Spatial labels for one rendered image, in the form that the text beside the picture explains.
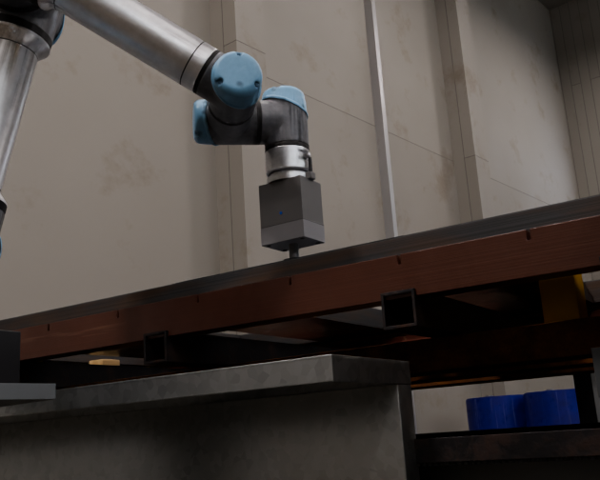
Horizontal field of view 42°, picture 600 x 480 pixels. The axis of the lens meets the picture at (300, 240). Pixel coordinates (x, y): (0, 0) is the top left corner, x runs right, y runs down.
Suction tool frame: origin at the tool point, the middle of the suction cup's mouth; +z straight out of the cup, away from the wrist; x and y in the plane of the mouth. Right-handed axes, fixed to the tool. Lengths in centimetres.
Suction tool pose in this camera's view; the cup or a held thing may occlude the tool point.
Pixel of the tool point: (295, 272)
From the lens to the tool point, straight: 127.0
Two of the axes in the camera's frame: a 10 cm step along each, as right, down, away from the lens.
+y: -8.3, 1.9, 5.2
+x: -5.5, -1.7, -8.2
